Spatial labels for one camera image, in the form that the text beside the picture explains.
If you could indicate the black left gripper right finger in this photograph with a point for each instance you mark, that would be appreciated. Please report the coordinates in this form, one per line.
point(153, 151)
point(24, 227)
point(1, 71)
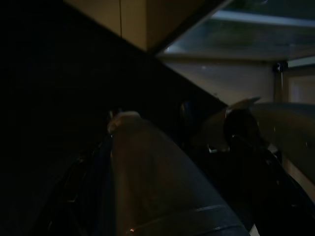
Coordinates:
point(270, 201)

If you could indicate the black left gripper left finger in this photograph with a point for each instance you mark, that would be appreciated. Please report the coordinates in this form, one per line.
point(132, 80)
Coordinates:
point(81, 186)

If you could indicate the silver robot right leg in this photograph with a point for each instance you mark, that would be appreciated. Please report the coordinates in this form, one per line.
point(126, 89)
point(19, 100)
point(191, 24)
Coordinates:
point(290, 123)

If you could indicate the black carpet doormat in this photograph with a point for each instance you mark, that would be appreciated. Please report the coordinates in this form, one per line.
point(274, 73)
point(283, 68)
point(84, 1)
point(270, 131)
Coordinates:
point(61, 86)

